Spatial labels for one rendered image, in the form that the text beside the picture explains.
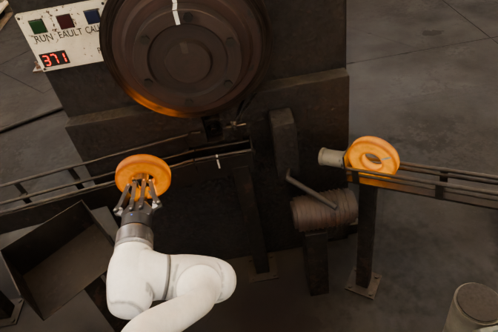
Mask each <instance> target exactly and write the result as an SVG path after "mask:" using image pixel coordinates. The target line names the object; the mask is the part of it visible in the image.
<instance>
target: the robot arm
mask: <svg viewBox="0 0 498 332"><path fill-rule="evenodd" d="M148 178H149V175H148V173H137V174H136V175H134V179H132V183H131V184H130V183H127V184H126V186H125V188H124V191H123V193H122V196H121V198H120V200H119V203H118V204H117V206H115V208H114V209H113V212H114V213H115V215H116V217H121V218H122V222H121V227H120V228H119V229H118V231H117V234H116V243H115V246H114V253H113V256H112V257H111V259H110V263H109V266H108V270H107V283H106V287H107V306H108V309H109V311H110V312H111V313H112V314H113V315H114V316H116V317H119V318H120V319H132V320H131V321H129V322H128V323H127V324H126V326H125V327H124V328H123V329H122V331H121V332H182V331H183V330H185V329H186V328H188V327H189V326H191V325H192V324H193V323H195V322H196V321H198V320H199V319H201V318H202V317H203V316H205V315H206V314H207V313H208V312H209V311H210V310H211V309H212V307H213V306H214V304H216V303H220V302H223V301H225V300H226V299H228V298H229V297H230V296H231V295H232V293H233V292H234V290H235V287H236V274H235V271H234V269H233V268H232V267H231V265H229V264H228V263H227V262H225V261H223V260H221V259H217V258H215V257H211V256H200V255H191V254H179V255H167V254H163V253H158V252H155V251H154V250H153V231H152V230H151V225H152V216H153V214H154V211H155V210H157V209H162V208H163V206H162V203H161V202H160V200H159V199H158V196H157V192H156V188H155V185H154V183H153V180H152V179H149V180H148ZM139 186H140V187H141V193H140V197H139ZM148 187H150V192H151V196H152V198H153V203H152V205H153V206H152V207H151V206H150V205H149V204H148V203H147V195H148ZM138 199H139V201H138ZM129 200H130V202H129V205H128V206H127V203H128V201H129ZM126 206H127V207H126ZM156 300H169V301H166V302H164V303H162V304H160V305H157V306H155V307H153V308H150V309H149V307H150V306H151V304H152V301H156Z"/></svg>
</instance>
